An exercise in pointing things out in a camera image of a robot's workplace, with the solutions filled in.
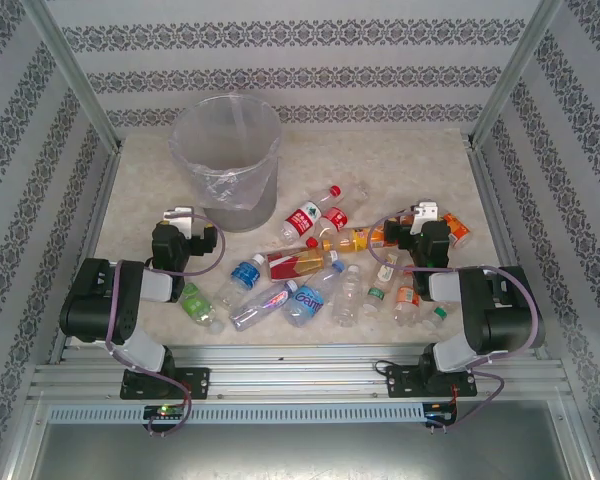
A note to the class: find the light blue label bottle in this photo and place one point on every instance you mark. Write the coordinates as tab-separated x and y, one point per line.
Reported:
307	302

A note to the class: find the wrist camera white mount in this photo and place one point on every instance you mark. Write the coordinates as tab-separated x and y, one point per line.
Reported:
180	215
427	212

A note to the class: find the small controller board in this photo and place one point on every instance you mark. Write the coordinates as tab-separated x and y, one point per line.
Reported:
437	414
162	411

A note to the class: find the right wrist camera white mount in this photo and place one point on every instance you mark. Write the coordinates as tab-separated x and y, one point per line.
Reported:
427	212

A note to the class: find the aluminium side rail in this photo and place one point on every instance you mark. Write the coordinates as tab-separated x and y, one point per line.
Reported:
99	210
495	200

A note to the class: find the blue label white cap bottle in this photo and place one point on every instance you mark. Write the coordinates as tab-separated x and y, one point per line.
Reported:
245	274

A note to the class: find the clear bottle small red label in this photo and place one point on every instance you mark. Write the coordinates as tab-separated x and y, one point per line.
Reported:
336	217

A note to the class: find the red gold label bottle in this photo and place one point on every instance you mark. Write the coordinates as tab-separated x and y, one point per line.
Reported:
295	265

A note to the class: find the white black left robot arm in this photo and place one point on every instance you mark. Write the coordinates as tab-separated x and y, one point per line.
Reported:
95	300

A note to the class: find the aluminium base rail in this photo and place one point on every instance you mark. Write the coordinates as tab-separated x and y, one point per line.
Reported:
300	380

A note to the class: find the clear bottle purple label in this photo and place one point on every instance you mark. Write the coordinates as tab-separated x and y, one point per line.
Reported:
267	302

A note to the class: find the aluminium frame post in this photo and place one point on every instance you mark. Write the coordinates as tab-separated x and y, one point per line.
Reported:
70	70
517	70

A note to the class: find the orange juice bottle yellow cap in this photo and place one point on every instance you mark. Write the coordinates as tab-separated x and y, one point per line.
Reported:
347	244

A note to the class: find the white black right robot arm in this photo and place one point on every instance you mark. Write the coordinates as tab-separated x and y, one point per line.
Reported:
505	320

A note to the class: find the clear bottle orange label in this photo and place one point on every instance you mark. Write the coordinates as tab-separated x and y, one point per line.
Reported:
406	297

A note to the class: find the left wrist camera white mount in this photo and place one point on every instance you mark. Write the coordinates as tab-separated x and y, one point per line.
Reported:
180	215

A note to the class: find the red label red cap bottle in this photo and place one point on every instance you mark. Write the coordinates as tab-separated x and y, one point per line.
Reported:
305	216

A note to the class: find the grey metal panel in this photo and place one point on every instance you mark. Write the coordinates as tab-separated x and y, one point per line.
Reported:
300	450

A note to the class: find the grey bin with plastic liner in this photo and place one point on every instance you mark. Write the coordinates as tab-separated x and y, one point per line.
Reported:
225	140

